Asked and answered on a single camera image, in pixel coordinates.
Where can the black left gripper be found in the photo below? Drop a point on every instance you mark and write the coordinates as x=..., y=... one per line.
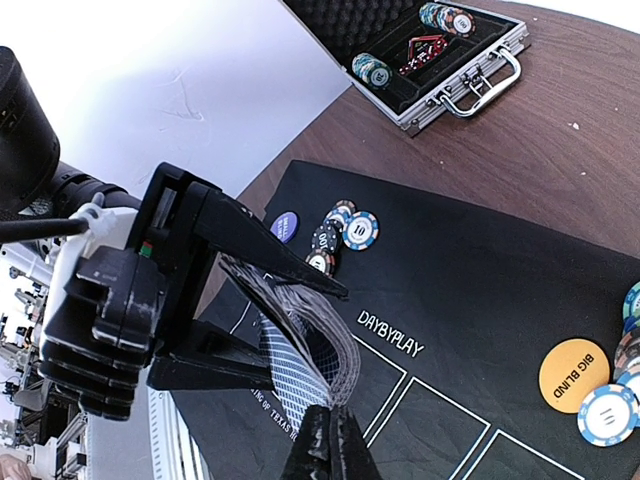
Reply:
x=122, y=304

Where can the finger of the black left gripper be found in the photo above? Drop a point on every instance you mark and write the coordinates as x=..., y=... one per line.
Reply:
x=310, y=455

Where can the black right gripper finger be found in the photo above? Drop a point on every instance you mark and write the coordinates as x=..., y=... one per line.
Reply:
x=353, y=459

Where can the purple small blind button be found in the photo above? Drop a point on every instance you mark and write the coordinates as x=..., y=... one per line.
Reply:
x=285, y=226

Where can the grey playing card deck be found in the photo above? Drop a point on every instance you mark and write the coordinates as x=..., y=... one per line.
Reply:
x=312, y=355

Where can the poker chip pile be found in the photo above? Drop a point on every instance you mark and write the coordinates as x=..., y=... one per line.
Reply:
x=344, y=227
x=610, y=414

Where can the orange big blind button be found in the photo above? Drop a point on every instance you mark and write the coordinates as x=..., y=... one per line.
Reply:
x=570, y=371

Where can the poker chip row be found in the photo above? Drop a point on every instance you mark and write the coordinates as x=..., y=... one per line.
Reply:
x=371, y=71
x=448, y=19

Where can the aluminium poker chip case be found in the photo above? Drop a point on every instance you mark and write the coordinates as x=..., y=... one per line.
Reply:
x=470, y=74

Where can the black all-in triangle plaque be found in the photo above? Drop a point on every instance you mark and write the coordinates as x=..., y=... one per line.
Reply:
x=426, y=42

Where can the red translucent die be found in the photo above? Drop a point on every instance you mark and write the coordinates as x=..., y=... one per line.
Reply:
x=418, y=62

